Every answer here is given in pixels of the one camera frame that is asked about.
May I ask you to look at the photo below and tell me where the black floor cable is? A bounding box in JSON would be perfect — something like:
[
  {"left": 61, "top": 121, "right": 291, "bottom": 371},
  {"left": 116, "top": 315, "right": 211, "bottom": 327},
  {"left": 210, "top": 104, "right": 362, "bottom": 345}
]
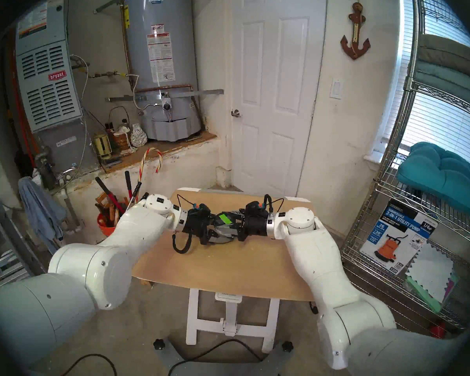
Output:
[
  {"left": 61, "top": 353, "right": 118, "bottom": 376},
  {"left": 168, "top": 338, "right": 265, "bottom": 376}
]

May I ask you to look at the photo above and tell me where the window with white blinds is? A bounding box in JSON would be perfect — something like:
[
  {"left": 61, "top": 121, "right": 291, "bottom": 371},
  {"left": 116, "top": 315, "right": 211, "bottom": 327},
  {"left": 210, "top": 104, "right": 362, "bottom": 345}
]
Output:
[{"left": 370, "top": 0, "right": 470, "bottom": 172}]

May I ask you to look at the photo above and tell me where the white panel door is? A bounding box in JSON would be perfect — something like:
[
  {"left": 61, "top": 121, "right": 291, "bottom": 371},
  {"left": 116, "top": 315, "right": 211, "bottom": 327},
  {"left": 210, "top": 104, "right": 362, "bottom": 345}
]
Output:
[{"left": 230, "top": 0, "right": 327, "bottom": 197}]

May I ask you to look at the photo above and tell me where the black lid with green tape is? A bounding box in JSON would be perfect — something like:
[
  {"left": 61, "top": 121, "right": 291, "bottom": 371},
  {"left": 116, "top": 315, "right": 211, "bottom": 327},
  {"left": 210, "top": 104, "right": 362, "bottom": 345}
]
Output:
[{"left": 215, "top": 212, "right": 236, "bottom": 229}]

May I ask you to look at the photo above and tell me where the chrome wire shelf rack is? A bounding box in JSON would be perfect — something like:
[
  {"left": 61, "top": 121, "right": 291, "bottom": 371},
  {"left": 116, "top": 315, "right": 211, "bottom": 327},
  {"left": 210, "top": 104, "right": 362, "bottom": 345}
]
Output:
[{"left": 333, "top": 0, "right": 470, "bottom": 360}]

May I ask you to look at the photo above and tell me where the pale yellow jug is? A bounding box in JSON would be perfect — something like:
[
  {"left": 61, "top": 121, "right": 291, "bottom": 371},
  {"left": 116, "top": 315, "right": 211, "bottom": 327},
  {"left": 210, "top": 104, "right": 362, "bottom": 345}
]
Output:
[{"left": 93, "top": 132, "right": 113, "bottom": 160}]

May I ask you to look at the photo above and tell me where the gray water heater tank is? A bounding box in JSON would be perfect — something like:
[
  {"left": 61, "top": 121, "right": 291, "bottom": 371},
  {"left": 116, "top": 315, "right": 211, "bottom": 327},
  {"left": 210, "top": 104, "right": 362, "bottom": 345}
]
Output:
[{"left": 119, "top": 0, "right": 204, "bottom": 142}]

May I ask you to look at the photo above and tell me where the black coiled cable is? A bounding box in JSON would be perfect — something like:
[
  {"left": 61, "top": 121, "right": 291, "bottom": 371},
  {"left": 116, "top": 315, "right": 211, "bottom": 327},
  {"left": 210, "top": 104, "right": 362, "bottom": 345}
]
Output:
[{"left": 171, "top": 222, "right": 192, "bottom": 255}]

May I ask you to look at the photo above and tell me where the gas pipe with yellow valve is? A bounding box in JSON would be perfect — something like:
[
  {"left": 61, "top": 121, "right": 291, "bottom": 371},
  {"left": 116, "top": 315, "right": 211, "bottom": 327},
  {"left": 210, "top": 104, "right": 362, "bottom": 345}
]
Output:
[{"left": 87, "top": 70, "right": 128, "bottom": 79}]

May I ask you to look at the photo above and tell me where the pale teal folded cushion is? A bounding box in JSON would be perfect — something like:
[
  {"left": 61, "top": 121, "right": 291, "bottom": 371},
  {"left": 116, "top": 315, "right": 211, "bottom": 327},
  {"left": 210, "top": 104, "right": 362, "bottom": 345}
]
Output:
[{"left": 410, "top": 61, "right": 470, "bottom": 113}]

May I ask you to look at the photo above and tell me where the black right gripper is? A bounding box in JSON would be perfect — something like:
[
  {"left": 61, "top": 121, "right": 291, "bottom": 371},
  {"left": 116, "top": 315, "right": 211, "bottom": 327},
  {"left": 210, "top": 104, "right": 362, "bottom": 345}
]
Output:
[{"left": 224, "top": 210, "right": 268, "bottom": 243}]

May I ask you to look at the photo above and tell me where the wicker basket with handle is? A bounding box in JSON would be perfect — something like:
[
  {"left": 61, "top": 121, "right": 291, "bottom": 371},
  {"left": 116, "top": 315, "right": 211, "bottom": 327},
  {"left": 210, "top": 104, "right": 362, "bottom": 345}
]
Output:
[{"left": 108, "top": 106, "right": 133, "bottom": 150}]

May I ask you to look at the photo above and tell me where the blue hanging towel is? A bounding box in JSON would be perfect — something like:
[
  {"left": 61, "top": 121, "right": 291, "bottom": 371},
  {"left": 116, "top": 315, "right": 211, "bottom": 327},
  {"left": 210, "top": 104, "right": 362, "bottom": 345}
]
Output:
[{"left": 18, "top": 177, "right": 68, "bottom": 254}]

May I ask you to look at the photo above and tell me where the wooden anchor wall decoration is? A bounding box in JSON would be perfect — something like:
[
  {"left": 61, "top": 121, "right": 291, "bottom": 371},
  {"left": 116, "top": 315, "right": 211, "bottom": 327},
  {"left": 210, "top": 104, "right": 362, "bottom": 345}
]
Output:
[{"left": 340, "top": 0, "right": 371, "bottom": 60}]

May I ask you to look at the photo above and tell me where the aluminium ladder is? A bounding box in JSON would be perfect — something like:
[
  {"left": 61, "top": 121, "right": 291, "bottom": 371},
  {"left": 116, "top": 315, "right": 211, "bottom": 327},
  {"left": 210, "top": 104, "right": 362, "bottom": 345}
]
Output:
[{"left": 0, "top": 160, "right": 36, "bottom": 289}]

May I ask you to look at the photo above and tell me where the white folding table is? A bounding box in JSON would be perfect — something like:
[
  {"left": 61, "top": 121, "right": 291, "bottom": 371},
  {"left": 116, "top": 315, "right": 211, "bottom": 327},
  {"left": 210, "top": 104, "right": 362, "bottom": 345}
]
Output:
[{"left": 176, "top": 187, "right": 311, "bottom": 354}]

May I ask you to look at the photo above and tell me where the wooden saw handle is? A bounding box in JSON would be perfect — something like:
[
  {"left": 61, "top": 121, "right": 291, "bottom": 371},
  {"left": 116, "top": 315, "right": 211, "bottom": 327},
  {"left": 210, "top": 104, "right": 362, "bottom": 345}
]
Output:
[{"left": 95, "top": 191, "right": 120, "bottom": 225}]

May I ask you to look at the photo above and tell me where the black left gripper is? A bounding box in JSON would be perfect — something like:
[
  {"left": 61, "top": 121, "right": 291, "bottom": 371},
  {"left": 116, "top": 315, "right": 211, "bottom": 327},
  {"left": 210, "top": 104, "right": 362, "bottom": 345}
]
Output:
[{"left": 182, "top": 211, "right": 230, "bottom": 246}]

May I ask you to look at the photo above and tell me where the crumpled aluminium foil bundle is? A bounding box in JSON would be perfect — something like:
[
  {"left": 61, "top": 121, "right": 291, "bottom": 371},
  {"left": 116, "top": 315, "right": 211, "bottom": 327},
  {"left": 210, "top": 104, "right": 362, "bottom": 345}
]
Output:
[{"left": 130, "top": 123, "right": 148, "bottom": 147}]

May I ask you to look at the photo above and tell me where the flexible corrugated steel hose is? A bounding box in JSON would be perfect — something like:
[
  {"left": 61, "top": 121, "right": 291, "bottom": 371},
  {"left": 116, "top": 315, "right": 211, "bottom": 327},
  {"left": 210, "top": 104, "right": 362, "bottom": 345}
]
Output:
[{"left": 126, "top": 74, "right": 159, "bottom": 110}]

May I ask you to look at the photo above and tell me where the gray Bryant furnace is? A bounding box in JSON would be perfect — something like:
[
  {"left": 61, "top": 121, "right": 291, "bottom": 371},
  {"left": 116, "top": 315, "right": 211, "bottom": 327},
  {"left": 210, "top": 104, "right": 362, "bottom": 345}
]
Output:
[{"left": 15, "top": 0, "right": 100, "bottom": 176}]

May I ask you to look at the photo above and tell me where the plywood platform board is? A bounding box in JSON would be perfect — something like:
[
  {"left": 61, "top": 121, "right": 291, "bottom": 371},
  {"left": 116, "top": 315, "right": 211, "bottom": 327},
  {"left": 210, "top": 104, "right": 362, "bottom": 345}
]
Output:
[{"left": 100, "top": 130, "right": 218, "bottom": 174}]

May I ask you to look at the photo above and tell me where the black grip steel rod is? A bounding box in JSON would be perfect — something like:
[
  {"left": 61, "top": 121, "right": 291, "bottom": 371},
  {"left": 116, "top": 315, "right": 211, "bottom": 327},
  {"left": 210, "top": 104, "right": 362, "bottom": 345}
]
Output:
[{"left": 126, "top": 181, "right": 142, "bottom": 210}]

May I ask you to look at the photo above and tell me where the striped candy cane decoration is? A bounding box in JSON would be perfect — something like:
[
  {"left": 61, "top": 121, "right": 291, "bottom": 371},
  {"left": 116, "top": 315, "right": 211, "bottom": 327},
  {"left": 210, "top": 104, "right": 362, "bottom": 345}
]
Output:
[{"left": 139, "top": 147, "right": 163, "bottom": 184}]

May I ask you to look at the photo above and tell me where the gray robot base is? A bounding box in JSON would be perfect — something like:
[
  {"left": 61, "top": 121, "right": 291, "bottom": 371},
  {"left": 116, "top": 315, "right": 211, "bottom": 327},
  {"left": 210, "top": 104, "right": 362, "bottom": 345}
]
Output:
[{"left": 155, "top": 338, "right": 294, "bottom": 376}]

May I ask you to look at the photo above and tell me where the teal tufted cushion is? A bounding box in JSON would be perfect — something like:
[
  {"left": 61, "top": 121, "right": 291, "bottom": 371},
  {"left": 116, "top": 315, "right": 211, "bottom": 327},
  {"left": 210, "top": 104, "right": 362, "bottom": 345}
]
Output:
[{"left": 396, "top": 141, "right": 470, "bottom": 227}]

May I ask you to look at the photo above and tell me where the olive gray folded cushion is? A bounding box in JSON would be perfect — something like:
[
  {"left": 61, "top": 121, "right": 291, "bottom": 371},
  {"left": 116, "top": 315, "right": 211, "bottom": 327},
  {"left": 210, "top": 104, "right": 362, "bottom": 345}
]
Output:
[{"left": 417, "top": 34, "right": 470, "bottom": 80}]

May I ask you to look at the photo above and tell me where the white zigzag edged sheet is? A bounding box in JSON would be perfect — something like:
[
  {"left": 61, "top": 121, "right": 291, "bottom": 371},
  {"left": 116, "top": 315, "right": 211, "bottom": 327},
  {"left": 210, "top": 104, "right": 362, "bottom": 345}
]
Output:
[{"left": 405, "top": 241, "right": 455, "bottom": 303}]

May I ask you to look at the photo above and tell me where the utility pump carton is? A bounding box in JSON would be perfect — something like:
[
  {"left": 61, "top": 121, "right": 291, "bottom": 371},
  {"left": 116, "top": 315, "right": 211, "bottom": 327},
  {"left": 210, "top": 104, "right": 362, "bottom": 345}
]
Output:
[{"left": 360, "top": 199, "right": 439, "bottom": 276}]

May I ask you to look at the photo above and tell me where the orange plastic bucket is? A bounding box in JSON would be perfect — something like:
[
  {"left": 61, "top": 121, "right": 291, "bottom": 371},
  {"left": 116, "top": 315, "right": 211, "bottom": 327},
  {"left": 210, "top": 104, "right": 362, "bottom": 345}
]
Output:
[{"left": 97, "top": 213, "right": 118, "bottom": 237}]

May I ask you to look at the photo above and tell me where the green foam sheet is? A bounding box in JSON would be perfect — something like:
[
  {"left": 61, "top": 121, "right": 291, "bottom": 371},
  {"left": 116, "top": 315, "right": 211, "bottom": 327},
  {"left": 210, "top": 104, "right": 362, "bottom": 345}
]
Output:
[{"left": 405, "top": 275, "right": 461, "bottom": 313}]

